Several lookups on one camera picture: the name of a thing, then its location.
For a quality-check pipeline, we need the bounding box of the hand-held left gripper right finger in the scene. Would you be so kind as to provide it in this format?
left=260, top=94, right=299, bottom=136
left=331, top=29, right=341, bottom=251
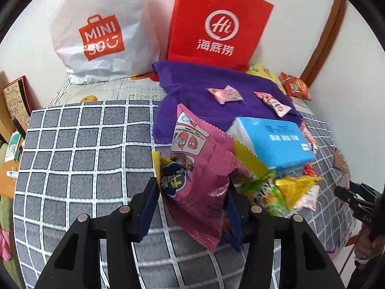
left=224, top=184, right=346, bottom=289

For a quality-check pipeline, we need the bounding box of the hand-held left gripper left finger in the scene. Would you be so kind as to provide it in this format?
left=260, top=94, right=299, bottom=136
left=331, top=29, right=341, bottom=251
left=34, top=177, right=161, bottom=289

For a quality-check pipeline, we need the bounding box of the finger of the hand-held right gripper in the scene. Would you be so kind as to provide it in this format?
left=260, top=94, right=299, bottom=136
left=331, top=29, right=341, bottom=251
left=335, top=185, right=361, bottom=209

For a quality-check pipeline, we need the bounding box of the pink snack bag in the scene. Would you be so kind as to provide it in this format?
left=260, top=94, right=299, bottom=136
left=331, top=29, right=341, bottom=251
left=158, top=104, right=256, bottom=252

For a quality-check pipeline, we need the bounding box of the yellow packet with purple logo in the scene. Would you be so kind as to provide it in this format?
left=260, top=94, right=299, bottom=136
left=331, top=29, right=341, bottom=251
left=151, top=151, right=173, bottom=187

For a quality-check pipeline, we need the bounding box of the person's right hand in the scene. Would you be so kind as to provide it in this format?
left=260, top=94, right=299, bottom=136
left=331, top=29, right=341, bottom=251
left=354, top=226, right=381, bottom=261

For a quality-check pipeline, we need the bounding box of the green snack packet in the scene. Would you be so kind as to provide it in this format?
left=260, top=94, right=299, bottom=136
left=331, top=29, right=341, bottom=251
left=241, top=171, right=291, bottom=219

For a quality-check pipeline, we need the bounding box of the golden yellow snack packet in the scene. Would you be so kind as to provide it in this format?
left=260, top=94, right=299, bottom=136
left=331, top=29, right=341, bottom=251
left=275, top=176, right=324, bottom=213

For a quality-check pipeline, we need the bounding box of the yellow zigzag-edged packet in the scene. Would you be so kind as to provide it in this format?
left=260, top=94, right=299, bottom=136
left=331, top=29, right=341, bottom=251
left=233, top=140, right=276, bottom=184

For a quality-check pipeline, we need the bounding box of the red and white snack packet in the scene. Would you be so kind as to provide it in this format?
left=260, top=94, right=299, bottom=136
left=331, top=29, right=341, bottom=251
left=300, top=122, right=319, bottom=155

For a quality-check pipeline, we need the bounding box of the blue tissue pack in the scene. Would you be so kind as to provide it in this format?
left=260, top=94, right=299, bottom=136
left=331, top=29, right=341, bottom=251
left=226, top=116, right=316, bottom=172

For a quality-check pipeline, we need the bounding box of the grey grid blanket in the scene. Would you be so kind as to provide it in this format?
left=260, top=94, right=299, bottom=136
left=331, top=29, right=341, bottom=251
left=13, top=99, right=358, bottom=289

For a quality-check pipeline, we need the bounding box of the orange chips bag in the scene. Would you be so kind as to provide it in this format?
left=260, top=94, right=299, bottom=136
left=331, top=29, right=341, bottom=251
left=278, top=72, right=312, bottom=101

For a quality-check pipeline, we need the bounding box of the pink cartoon bear packet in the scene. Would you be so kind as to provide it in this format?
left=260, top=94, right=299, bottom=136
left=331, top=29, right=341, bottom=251
left=253, top=91, right=292, bottom=117

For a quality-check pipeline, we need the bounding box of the pale pink candy packet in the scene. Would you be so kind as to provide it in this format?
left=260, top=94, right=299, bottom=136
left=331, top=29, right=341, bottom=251
left=207, top=85, right=244, bottom=105

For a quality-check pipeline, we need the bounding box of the purple towel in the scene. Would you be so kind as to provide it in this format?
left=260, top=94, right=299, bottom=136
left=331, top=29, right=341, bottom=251
left=151, top=61, right=304, bottom=145

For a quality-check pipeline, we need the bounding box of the yellow chips bag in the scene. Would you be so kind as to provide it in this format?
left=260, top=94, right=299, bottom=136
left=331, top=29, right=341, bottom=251
left=246, top=63, right=288, bottom=95

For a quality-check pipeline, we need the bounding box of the white and green box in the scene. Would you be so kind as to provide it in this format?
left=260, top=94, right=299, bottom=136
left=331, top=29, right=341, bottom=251
left=4, top=132, right=27, bottom=161

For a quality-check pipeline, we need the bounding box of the brown printed box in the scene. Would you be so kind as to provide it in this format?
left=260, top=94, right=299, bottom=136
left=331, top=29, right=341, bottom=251
left=3, top=77, right=32, bottom=127

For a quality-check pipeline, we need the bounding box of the white plastic shopping bag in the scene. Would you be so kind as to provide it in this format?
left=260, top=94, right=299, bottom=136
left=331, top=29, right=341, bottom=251
left=48, top=0, right=163, bottom=85

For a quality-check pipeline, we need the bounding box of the red paper bag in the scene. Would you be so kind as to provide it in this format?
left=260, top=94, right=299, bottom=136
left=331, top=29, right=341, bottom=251
left=166, top=0, right=275, bottom=72

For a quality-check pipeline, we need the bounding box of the brown wooden door frame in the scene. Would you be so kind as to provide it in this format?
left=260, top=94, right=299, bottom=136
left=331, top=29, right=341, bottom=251
left=299, top=0, right=349, bottom=80

